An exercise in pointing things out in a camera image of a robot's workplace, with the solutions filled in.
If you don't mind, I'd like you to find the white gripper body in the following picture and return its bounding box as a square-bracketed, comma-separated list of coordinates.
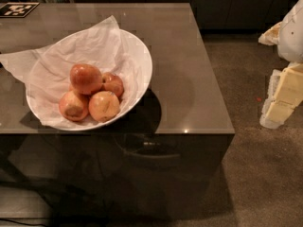
[277, 0, 303, 63]

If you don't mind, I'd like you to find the white bowl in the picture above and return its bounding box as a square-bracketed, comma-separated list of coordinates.
[26, 29, 152, 131]

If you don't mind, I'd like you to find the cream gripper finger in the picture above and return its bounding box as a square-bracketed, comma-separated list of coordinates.
[259, 62, 303, 129]
[258, 22, 281, 45]

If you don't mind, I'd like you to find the front left yellow-red apple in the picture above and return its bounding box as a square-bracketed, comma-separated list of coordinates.
[59, 91, 89, 122]

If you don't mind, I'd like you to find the white tissue paper liner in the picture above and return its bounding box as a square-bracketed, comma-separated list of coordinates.
[1, 16, 144, 131]

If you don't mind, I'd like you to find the front right yellow-red apple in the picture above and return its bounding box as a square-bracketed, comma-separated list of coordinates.
[89, 91, 120, 123]

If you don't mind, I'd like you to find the red apple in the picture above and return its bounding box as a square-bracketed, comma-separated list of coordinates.
[69, 64, 102, 95]
[102, 72, 124, 97]

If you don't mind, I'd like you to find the yellow-red apple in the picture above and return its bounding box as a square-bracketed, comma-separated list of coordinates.
[59, 91, 89, 122]
[89, 91, 120, 123]

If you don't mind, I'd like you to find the black white fiducial marker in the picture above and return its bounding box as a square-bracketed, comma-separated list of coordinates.
[0, 2, 39, 18]

